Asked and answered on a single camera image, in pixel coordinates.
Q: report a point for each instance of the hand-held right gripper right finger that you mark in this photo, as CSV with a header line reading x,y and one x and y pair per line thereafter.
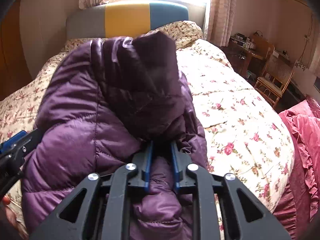
x,y
175,165

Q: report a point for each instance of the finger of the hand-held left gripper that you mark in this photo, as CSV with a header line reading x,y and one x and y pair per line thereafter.
x,y
12,141

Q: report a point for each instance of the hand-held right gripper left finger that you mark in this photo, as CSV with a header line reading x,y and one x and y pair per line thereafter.
x,y
148,162

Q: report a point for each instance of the purple down jacket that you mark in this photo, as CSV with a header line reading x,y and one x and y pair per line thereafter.
x,y
95,110

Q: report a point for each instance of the person's left hand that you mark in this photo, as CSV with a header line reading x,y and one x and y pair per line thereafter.
x,y
8,216

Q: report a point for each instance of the floral quilt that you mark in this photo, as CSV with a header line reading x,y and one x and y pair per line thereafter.
x,y
237,120

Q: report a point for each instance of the wooden wardrobe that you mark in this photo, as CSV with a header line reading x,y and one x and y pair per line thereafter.
x,y
10,45

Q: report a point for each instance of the pink ruffled bedspread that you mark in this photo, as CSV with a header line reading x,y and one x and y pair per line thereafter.
x,y
302,155

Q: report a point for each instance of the wooden cane chair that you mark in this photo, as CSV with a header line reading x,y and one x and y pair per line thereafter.
x,y
275,80

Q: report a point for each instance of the wooden desk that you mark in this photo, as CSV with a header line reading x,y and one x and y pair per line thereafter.
x,y
247,55

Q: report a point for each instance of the floral pillow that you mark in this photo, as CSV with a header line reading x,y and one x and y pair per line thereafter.
x,y
182,30

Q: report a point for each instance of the grey yellow blue headboard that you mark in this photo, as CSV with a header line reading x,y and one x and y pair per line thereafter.
x,y
125,17

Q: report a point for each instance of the small white box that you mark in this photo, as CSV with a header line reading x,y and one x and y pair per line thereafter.
x,y
277,54

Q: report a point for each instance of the brown bag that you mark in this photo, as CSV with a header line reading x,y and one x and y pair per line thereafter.
x,y
261,40

